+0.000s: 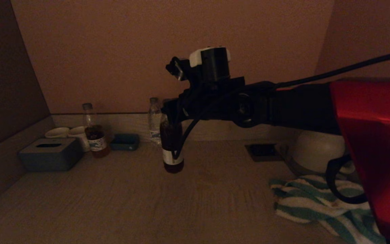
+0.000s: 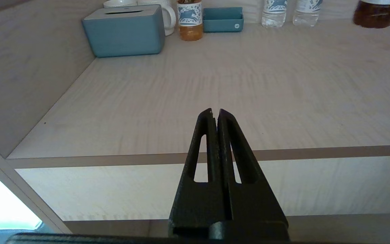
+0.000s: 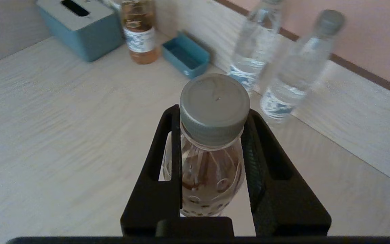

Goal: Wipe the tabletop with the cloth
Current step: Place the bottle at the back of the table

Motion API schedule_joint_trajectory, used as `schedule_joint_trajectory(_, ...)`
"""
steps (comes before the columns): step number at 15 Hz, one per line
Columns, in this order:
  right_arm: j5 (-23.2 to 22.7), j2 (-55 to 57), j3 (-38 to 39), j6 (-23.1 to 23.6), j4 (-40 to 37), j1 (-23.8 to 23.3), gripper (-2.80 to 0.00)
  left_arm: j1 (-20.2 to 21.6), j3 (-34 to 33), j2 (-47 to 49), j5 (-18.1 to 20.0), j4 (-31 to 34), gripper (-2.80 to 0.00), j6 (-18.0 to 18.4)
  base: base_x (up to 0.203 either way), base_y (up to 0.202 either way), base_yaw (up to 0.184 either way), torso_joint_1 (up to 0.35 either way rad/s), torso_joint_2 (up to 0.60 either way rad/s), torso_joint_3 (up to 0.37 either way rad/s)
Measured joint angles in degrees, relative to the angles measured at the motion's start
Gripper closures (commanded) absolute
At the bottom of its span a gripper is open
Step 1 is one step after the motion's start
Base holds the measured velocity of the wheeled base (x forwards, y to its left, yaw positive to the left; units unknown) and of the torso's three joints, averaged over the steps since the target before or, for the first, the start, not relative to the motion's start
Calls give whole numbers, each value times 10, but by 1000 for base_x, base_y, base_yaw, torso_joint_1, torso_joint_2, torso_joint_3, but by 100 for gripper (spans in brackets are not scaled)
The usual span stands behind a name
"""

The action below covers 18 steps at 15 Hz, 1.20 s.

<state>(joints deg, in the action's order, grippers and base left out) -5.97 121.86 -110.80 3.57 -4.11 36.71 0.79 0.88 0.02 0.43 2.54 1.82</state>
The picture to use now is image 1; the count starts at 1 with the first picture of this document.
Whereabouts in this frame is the dark tea bottle white label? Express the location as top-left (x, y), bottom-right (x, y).
top-left (160, 99), bottom-right (185, 174)

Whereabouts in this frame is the teal white striped towel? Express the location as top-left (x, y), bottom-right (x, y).
top-left (270, 175), bottom-right (382, 244)

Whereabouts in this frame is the clear water bottle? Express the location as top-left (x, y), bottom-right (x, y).
top-left (148, 98), bottom-right (164, 144)

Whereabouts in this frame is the small blue tray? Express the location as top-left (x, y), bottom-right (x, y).
top-left (111, 134), bottom-right (140, 151)

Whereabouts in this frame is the black recessed socket panel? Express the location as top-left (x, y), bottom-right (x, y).
top-left (245, 144), bottom-right (278, 162)

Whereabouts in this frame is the half-full tea bottle blue label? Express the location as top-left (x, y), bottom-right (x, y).
top-left (82, 103), bottom-right (110, 159)

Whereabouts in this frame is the white electric kettle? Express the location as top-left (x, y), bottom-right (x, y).
top-left (285, 130), bottom-right (348, 177)

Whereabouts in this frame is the blue-grey tissue box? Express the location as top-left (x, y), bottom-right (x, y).
top-left (19, 138), bottom-right (83, 172)

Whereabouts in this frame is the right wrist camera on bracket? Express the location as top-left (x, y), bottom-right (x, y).
top-left (166, 56), bottom-right (191, 82)

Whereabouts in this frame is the white mug with handle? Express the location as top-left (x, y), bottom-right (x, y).
top-left (68, 127), bottom-right (91, 152)

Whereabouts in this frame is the black cable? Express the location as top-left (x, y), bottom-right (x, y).
top-left (173, 49), bottom-right (390, 204)

